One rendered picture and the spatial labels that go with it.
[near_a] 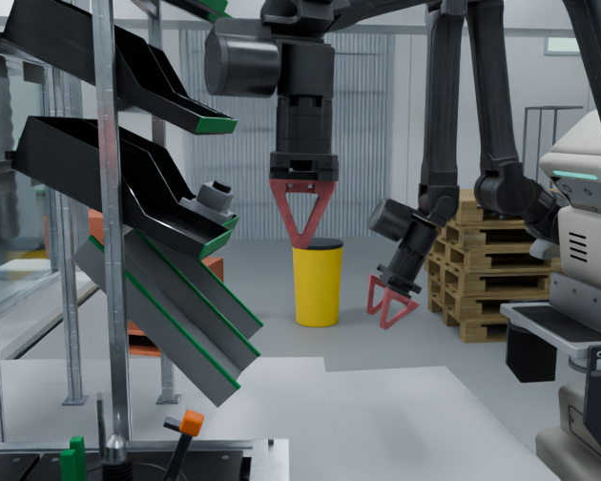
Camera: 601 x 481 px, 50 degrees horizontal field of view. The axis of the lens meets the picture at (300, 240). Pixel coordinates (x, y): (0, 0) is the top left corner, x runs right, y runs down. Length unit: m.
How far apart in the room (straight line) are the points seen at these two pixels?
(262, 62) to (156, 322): 0.40
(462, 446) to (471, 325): 3.24
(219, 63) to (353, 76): 7.56
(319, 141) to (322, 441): 0.58
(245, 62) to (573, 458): 0.90
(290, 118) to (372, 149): 7.56
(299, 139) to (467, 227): 3.59
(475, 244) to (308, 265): 1.11
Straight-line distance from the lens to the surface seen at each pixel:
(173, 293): 1.01
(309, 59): 0.65
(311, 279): 4.45
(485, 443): 1.13
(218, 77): 0.62
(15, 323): 1.85
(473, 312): 4.34
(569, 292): 1.21
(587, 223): 1.18
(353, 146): 8.15
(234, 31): 0.65
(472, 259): 4.23
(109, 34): 0.84
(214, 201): 1.03
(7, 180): 1.01
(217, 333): 1.00
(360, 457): 1.05
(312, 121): 0.65
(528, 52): 9.02
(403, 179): 8.39
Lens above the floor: 1.35
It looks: 10 degrees down
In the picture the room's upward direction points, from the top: straight up
